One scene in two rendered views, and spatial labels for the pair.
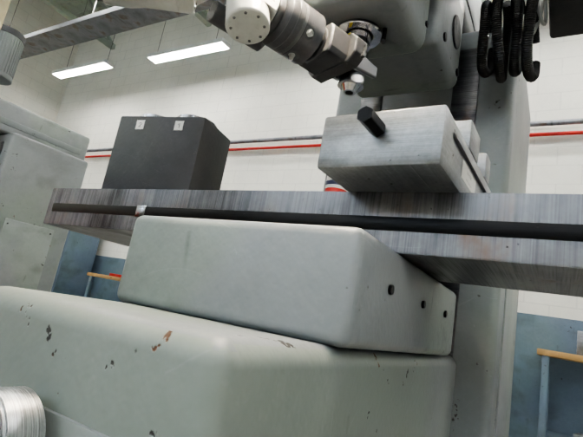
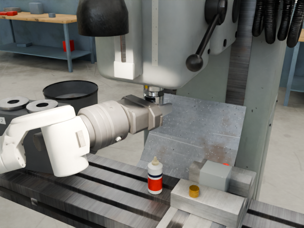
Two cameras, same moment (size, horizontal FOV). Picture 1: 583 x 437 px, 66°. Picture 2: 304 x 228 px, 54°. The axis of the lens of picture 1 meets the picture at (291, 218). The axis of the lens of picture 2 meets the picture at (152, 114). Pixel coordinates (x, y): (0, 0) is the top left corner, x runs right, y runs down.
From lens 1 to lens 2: 0.73 m
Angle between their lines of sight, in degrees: 37
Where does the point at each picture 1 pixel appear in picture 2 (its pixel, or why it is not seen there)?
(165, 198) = (48, 200)
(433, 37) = (215, 52)
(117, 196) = (13, 186)
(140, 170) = not seen: hidden behind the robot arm
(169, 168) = (38, 153)
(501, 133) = (269, 65)
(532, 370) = not seen: hidden behind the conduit
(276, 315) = not seen: outside the picture
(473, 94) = (249, 29)
